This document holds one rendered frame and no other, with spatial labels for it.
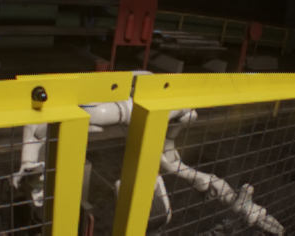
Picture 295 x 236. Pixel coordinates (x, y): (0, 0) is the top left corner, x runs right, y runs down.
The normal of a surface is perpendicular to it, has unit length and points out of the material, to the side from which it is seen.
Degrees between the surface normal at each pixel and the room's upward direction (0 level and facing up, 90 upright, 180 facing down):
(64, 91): 90
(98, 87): 90
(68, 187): 90
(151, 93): 90
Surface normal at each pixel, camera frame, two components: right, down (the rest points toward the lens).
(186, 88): 0.58, 0.36
